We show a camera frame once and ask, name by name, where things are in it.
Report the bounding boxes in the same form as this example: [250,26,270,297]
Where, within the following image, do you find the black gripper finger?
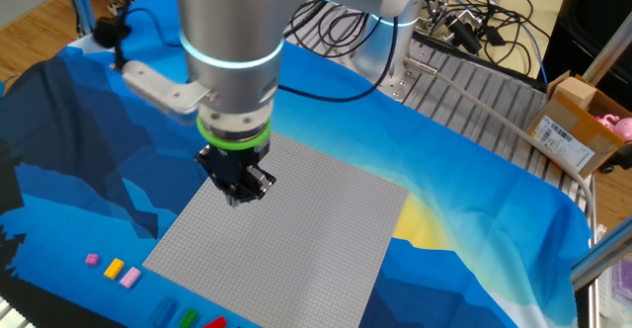
[230,165,277,206]
[194,148,234,205]

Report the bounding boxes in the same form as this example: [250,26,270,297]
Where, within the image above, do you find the black camera cable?
[92,0,185,71]

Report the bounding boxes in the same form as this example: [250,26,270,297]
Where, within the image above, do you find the grey Lego baseplate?
[142,130,410,328]

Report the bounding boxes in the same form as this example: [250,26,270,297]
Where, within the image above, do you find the grey flexible hose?
[403,55,595,225]

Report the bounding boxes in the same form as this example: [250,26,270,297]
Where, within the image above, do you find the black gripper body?
[202,137,272,187]

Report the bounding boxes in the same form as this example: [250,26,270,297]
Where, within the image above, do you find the small tan cardboard box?
[555,75,597,111]

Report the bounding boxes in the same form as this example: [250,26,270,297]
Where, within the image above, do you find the black caster wheel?
[599,142,632,175]

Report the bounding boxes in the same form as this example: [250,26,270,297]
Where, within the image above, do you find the silver camera mount bracket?
[120,59,213,126]

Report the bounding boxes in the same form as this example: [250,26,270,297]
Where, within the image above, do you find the black cable bundle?
[283,0,399,60]

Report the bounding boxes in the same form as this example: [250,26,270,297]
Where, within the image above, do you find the pink plastic toy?
[594,113,632,144]

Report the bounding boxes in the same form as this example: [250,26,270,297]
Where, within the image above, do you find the clear plastic storage box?
[594,258,632,328]

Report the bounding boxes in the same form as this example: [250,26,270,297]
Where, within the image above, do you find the blue and silver post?
[58,0,99,38]

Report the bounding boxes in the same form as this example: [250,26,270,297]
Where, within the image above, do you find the green wrist flange ring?
[196,115,273,152]

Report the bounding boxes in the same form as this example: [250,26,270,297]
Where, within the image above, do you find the tangled black cables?
[419,0,552,80]

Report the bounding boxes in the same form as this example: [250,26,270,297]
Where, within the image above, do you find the blue mountain print tablecloth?
[0,0,593,328]

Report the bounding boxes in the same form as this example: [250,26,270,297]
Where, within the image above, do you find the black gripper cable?
[275,15,399,105]

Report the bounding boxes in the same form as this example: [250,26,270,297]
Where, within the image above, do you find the light pink Lego brick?
[118,266,142,289]

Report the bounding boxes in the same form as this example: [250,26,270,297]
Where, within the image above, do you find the long blue Lego brick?
[149,296,179,328]

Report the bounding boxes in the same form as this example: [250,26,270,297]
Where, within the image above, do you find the black cabinet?
[540,0,632,112]

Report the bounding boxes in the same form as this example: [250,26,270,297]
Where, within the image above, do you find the green Lego brick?
[178,307,199,328]

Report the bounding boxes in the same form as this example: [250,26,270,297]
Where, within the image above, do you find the silver aluminium frame bar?
[582,9,632,87]
[570,216,632,292]

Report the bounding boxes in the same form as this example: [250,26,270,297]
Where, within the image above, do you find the yellow Lego brick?
[103,257,125,281]

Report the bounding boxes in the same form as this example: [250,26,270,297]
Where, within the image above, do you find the large open cardboard box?
[525,69,632,180]

